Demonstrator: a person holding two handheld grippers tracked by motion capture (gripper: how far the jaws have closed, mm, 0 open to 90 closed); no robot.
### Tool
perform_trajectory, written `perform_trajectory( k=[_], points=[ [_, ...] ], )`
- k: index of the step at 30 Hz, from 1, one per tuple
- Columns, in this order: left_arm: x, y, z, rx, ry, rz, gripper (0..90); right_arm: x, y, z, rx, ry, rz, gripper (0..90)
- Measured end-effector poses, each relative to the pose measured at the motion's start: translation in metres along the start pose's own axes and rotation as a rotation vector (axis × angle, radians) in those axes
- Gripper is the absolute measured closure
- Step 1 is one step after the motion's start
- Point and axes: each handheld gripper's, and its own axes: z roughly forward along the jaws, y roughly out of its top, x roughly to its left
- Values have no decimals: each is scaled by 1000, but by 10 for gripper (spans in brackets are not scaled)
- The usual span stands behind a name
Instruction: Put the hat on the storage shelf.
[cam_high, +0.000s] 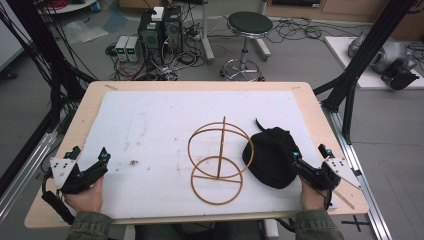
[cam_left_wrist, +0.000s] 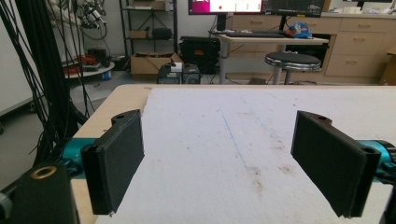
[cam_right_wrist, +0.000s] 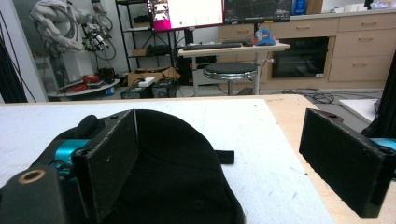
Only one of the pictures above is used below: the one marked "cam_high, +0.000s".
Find white floor platform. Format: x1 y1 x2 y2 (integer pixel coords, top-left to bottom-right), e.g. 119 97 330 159
324 35 424 91

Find small white box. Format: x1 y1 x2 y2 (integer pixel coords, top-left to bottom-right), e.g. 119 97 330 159
151 6 165 22

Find black metal frame stand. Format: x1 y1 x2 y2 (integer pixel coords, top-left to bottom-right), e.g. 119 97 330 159
313 0 419 145
0 0 98 198

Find aluminium rail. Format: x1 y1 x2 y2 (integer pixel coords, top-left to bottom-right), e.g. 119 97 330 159
322 105 394 240
0 128 63 223

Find loose black floor cables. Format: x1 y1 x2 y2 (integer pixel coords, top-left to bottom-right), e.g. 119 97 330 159
266 16 364 44

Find grey power supply unit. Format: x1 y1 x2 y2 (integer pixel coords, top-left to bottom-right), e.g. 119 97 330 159
114 35 130 63
125 35 142 63

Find black tape cross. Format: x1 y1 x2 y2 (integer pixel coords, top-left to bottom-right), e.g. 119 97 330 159
340 214 370 233

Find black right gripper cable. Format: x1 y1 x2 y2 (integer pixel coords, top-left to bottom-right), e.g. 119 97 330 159
321 188 334 211

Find person's left hand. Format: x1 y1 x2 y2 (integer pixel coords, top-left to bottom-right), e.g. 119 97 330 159
63 177 105 213

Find black round stool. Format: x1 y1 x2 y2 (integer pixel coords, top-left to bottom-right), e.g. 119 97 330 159
219 11 275 83

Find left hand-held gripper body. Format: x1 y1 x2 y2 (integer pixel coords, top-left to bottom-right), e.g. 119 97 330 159
49 157 109 195

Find black cap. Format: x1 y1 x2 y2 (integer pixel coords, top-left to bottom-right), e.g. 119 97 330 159
241 117 302 190

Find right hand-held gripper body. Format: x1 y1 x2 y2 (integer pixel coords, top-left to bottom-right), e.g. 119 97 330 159
307 156 362 192

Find black device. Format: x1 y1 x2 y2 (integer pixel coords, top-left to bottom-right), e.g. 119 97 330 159
380 63 421 91

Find tangle of floor cables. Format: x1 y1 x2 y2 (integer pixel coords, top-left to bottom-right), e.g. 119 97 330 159
105 39 209 82

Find person's right hand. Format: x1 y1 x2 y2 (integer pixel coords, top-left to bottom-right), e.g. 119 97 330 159
300 177 330 212

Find white foam mat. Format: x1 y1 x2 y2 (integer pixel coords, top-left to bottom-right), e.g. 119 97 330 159
77 90 338 220

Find wooden ring hat stand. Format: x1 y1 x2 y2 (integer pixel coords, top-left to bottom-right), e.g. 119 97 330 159
187 115 255 206

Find grey robot shell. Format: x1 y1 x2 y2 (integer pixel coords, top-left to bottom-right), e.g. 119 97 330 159
347 30 418 75

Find white round table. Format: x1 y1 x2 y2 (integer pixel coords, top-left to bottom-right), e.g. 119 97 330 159
37 0 98 15

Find grey desk leg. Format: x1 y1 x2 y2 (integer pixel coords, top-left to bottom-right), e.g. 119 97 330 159
199 0 216 65

